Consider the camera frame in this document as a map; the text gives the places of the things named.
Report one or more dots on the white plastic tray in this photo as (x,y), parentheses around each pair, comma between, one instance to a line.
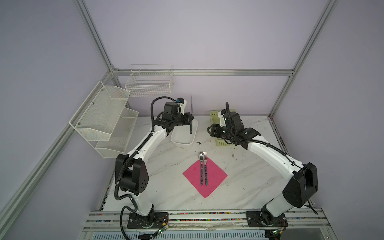
(184,136)

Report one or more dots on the white wire wall basket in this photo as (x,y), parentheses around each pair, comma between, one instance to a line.
(150,80)

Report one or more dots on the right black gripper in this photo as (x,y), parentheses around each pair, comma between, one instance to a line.
(213,130)

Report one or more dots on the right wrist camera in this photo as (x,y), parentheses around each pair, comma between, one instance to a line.
(222,115)

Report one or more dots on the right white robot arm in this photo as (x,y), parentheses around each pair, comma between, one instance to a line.
(302,179)

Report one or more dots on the aluminium frame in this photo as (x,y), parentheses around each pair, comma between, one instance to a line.
(17,204)

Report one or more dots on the aluminium front rail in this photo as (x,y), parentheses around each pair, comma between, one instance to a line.
(229,220)

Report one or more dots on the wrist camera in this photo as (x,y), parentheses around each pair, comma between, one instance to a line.
(222,115)
(182,103)

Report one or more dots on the green perforated plastic basket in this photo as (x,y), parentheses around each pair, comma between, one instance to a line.
(215,120)

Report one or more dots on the spoon with teal handle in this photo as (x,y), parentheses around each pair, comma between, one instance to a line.
(201,159)

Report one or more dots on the white mesh lower shelf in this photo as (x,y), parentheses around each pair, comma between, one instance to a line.
(120,137)

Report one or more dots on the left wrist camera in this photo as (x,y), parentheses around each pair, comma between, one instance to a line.
(182,103)

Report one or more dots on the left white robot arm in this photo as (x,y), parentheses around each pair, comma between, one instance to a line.
(131,174)

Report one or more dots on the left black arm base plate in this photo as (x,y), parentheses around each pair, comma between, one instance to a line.
(154,220)

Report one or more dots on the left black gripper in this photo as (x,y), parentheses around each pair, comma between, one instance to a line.
(187,120)

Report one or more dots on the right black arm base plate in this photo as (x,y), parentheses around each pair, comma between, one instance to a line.
(264,219)

